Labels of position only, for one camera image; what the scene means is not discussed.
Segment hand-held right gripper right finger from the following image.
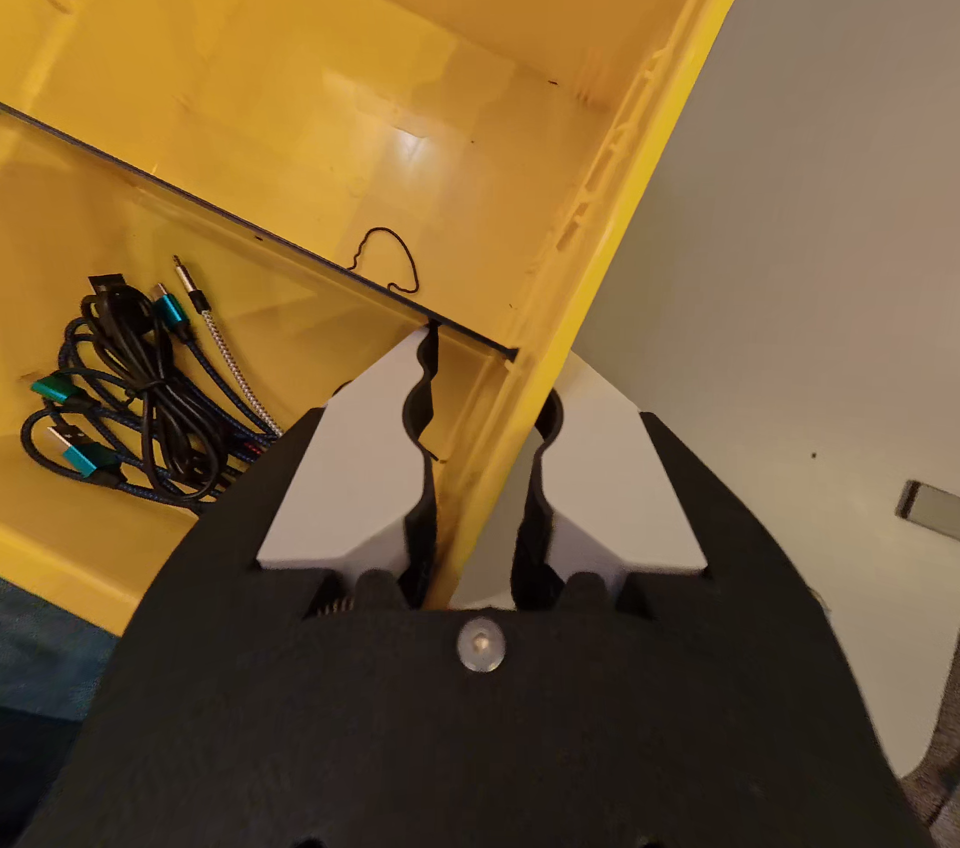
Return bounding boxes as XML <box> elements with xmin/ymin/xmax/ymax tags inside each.
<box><xmin>511</xmin><ymin>350</ymin><xmax>709</xmax><ymax>611</ymax></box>

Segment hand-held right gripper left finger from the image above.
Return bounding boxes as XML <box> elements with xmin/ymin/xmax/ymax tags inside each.
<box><xmin>255</xmin><ymin>327</ymin><xmax>442</xmax><ymax>611</ymax></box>

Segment yellow plastic bin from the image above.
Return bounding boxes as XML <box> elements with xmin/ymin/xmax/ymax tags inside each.
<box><xmin>0</xmin><ymin>0</ymin><xmax>777</xmax><ymax>638</ymax></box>

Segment thin black thread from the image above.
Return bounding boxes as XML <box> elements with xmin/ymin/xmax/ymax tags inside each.
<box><xmin>346</xmin><ymin>227</ymin><xmax>421</xmax><ymax>296</ymax></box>

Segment clear bin divider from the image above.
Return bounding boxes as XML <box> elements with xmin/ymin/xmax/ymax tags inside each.
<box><xmin>0</xmin><ymin>100</ymin><xmax>521</xmax><ymax>363</ymax></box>

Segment white braided audio cable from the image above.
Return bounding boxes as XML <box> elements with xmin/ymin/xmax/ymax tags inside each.
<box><xmin>172</xmin><ymin>254</ymin><xmax>285</xmax><ymax>437</ymax></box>

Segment navy braided cable teal plugs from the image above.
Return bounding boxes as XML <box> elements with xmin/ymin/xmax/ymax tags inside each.
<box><xmin>150</xmin><ymin>282</ymin><xmax>264</xmax><ymax>444</ymax></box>
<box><xmin>21</xmin><ymin>372</ymin><xmax>226</xmax><ymax>512</ymax></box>

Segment black usb cable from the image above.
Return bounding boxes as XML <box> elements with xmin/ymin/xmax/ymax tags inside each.
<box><xmin>75</xmin><ymin>272</ymin><xmax>249</xmax><ymax>489</ymax></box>

